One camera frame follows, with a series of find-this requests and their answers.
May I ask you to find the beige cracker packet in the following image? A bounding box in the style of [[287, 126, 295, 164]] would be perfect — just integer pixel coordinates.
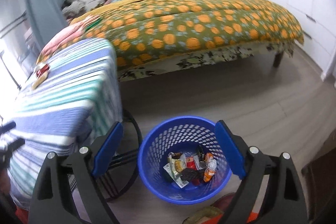
[[32, 72, 49, 90]]

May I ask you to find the crushed red soda can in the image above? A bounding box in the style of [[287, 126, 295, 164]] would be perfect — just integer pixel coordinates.
[[34, 63, 50, 79]]

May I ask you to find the yellow snack bag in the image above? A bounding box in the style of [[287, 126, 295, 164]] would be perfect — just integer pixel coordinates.
[[163, 152, 189, 189]]

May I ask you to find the orange snack wrapper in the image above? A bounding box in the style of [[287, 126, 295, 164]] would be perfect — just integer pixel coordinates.
[[203, 152, 217, 182]]

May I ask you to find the gold foil wrapper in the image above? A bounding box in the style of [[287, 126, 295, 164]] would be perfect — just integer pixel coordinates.
[[197, 145, 206, 162]]

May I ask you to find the red snack wrapper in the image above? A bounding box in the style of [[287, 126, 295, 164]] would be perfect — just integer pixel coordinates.
[[186, 155, 199, 170]]

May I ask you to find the dark brown furniture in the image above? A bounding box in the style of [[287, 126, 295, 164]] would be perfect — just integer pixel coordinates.
[[301, 131, 335, 223]]

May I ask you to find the black metal table leg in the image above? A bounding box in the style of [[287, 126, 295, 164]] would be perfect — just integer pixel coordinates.
[[88, 109, 143, 202]]

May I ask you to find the striped blue green tablecloth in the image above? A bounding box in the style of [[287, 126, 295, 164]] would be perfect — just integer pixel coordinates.
[[1, 38, 122, 209]]

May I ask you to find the orange fuzzy slipper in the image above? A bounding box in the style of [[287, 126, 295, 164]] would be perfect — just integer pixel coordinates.
[[182, 192, 258, 223]]

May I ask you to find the folded pink striped blanket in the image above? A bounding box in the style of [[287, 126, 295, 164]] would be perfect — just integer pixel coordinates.
[[37, 15, 100, 63]]

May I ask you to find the blue plastic waste basket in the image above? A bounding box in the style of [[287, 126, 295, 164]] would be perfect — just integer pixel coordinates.
[[138, 116, 232, 205]]

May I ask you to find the pile of clothes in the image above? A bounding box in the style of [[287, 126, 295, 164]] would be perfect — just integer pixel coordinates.
[[62, 0, 87, 20]]

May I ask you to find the orange floral green quilt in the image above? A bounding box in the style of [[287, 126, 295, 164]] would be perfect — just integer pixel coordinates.
[[40, 0, 304, 72]]

